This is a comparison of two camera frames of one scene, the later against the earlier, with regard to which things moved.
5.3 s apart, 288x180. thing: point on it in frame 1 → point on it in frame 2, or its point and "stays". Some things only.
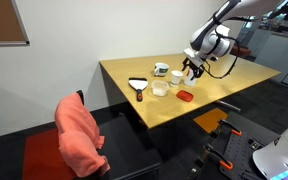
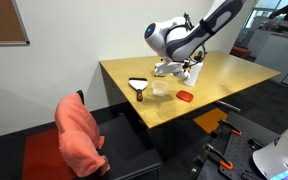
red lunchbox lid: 184,95 stays
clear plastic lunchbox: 159,87 stays
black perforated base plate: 232,148 stays
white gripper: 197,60 → 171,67
